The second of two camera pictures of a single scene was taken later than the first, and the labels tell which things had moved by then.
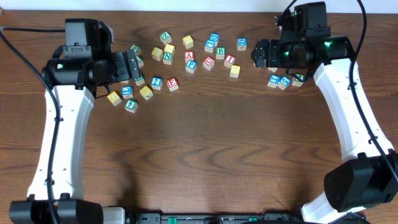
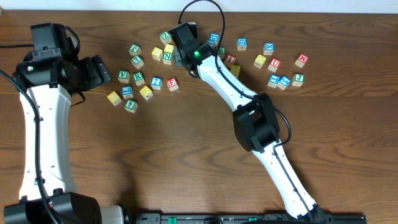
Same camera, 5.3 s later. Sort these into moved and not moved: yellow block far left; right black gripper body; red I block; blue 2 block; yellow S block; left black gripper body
Moved: right black gripper body; left black gripper body
Not moved: yellow S block; red I block; yellow block far left; blue 2 block
